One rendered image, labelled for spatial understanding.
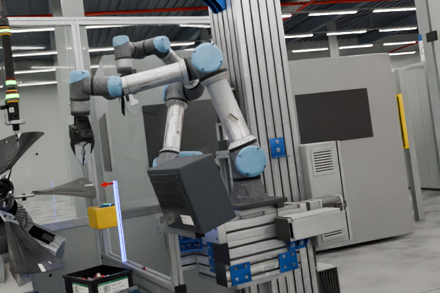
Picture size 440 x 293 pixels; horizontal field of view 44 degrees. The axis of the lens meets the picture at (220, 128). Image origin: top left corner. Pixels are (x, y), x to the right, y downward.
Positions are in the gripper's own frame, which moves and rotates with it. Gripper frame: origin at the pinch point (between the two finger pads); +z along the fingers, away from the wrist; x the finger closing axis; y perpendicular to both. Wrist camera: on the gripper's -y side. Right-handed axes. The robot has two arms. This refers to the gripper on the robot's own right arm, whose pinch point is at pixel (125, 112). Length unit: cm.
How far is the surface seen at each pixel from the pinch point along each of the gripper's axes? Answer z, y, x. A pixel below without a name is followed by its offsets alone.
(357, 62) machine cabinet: -53, 342, 224
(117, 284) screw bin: 64, -27, -52
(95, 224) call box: 48, -20, -1
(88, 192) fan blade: 32, -29, -33
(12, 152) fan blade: 13, -51, -13
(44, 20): -55, -22, 46
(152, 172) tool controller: 26, -22, -87
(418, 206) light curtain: 131, 464, 284
